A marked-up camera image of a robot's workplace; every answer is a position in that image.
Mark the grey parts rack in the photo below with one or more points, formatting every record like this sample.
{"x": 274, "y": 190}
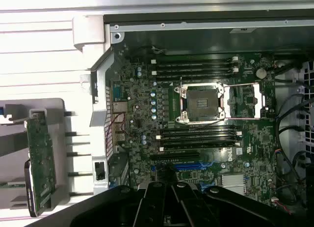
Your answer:
{"x": 55, "y": 119}

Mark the green RAM stick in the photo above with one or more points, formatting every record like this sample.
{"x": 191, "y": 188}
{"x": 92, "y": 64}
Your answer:
{"x": 12, "y": 185}

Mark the CPU socket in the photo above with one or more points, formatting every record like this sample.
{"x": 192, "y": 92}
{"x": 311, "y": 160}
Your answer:
{"x": 202, "y": 103}

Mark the blue expansion slot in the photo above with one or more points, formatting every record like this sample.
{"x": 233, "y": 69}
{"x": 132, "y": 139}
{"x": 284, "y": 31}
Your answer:
{"x": 189, "y": 166}

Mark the silver chipset heat sink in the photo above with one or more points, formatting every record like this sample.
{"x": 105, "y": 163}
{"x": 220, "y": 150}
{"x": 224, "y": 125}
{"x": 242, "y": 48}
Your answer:
{"x": 233, "y": 184}

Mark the coin cell battery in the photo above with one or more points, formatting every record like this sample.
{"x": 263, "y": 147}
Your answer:
{"x": 261, "y": 73}

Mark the tall metal disk bay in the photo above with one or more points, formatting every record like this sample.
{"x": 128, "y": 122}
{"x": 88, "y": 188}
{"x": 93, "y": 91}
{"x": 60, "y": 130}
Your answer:
{"x": 287, "y": 89}

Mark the black expansion slot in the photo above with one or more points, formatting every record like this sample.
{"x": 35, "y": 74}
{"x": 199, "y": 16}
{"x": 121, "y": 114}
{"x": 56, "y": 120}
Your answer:
{"x": 174, "y": 156}

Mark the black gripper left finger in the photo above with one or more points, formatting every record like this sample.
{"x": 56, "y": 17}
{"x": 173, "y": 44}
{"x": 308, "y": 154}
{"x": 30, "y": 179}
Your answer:
{"x": 147, "y": 207}

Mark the black RAM slot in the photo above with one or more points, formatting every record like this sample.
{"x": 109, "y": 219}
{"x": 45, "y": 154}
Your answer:
{"x": 198, "y": 146}
{"x": 193, "y": 60}
{"x": 198, "y": 128}
{"x": 193, "y": 65}
{"x": 198, "y": 140}
{"x": 193, "y": 76}
{"x": 193, "y": 71}
{"x": 198, "y": 134}

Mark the open dark PC case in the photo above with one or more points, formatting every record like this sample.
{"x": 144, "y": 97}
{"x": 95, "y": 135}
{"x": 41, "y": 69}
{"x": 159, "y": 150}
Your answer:
{"x": 220, "y": 25}

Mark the metal socket cover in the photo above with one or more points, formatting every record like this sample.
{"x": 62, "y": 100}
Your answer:
{"x": 228, "y": 104}

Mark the green motherboard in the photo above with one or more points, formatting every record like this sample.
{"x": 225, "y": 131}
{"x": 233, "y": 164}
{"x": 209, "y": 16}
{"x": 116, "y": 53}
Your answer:
{"x": 257, "y": 138}

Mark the thin locking lever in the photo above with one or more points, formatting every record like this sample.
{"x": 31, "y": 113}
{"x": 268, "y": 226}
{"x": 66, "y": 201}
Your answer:
{"x": 181, "y": 80}

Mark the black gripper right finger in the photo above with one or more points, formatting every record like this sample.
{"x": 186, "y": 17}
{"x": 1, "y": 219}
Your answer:
{"x": 196, "y": 207}

